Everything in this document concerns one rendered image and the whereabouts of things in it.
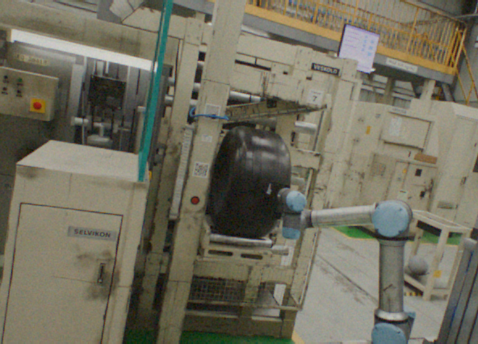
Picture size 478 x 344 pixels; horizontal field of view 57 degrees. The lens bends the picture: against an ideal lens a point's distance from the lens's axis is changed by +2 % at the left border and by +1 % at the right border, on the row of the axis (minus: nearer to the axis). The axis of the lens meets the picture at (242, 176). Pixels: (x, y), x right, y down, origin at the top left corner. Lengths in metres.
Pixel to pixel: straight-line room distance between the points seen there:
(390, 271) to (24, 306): 1.23
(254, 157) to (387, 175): 4.88
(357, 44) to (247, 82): 4.09
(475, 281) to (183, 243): 1.31
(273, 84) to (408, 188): 4.83
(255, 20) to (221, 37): 6.00
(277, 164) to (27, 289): 1.16
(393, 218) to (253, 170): 0.72
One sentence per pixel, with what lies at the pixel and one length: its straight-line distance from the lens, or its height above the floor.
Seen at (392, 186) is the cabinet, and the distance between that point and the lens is 6.82.
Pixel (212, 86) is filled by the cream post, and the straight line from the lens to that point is 2.13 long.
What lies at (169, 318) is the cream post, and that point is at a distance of 2.43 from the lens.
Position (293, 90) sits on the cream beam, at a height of 1.71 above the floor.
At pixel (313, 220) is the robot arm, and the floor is 1.17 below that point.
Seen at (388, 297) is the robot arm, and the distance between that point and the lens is 1.68.
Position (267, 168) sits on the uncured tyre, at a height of 1.31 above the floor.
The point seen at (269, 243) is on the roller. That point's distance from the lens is 2.27.
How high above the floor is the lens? 1.59
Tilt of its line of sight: 10 degrees down
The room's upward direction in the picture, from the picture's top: 12 degrees clockwise
